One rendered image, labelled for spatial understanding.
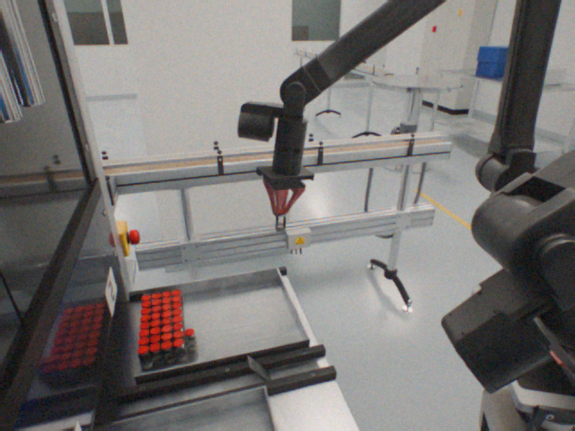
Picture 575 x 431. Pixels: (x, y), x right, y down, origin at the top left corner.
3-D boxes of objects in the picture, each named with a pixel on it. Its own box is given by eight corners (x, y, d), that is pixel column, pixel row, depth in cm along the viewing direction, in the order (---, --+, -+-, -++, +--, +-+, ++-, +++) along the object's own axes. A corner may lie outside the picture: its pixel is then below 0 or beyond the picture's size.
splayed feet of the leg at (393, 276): (403, 315, 211) (408, 296, 204) (364, 266, 254) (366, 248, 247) (416, 312, 213) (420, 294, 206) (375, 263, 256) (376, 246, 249)
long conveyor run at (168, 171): (40, 206, 146) (27, 168, 139) (50, 190, 159) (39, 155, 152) (450, 161, 192) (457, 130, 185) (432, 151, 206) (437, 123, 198)
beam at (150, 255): (139, 272, 176) (134, 250, 170) (140, 262, 183) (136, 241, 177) (431, 226, 215) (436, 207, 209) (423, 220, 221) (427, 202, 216)
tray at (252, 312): (137, 389, 69) (134, 376, 68) (144, 300, 92) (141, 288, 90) (309, 351, 77) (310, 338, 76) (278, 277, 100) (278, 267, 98)
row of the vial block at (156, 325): (153, 368, 73) (148, 352, 71) (154, 308, 89) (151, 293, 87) (163, 365, 74) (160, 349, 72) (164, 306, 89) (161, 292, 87)
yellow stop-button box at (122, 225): (99, 261, 92) (92, 236, 89) (102, 246, 99) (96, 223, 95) (130, 257, 94) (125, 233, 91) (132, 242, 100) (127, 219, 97)
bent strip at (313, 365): (251, 389, 69) (250, 367, 67) (248, 376, 72) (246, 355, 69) (322, 372, 73) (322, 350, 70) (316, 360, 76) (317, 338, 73)
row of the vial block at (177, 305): (176, 364, 74) (172, 347, 72) (173, 304, 90) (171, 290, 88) (187, 361, 75) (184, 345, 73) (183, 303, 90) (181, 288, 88)
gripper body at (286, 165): (254, 175, 75) (258, 139, 71) (297, 171, 80) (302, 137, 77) (269, 188, 70) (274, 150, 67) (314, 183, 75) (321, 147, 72)
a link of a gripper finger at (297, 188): (255, 209, 79) (260, 168, 75) (285, 206, 83) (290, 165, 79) (270, 224, 74) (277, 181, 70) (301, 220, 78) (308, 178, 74)
